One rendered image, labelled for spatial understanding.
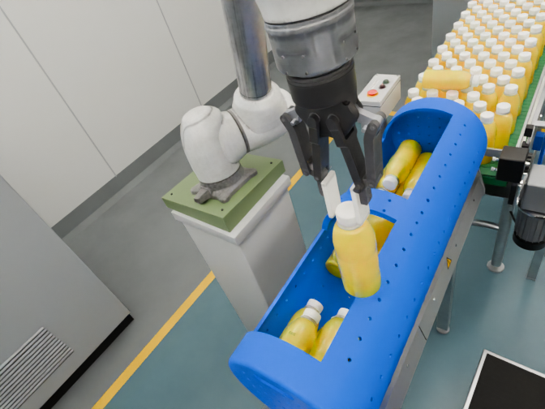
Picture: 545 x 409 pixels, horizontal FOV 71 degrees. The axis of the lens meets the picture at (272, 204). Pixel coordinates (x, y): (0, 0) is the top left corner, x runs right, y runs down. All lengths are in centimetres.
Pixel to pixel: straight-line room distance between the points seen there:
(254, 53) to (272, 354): 75
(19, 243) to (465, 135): 180
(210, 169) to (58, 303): 127
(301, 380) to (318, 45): 50
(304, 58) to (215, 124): 82
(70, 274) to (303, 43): 194
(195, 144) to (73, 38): 232
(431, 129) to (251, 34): 59
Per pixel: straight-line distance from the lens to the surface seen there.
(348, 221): 56
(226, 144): 121
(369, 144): 46
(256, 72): 113
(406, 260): 82
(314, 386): 68
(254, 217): 126
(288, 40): 40
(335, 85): 42
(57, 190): 345
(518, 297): 225
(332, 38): 40
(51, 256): 212
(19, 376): 235
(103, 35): 352
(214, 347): 224
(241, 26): 105
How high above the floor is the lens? 184
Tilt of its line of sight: 41 degrees down
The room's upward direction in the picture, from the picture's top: 19 degrees counter-clockwise
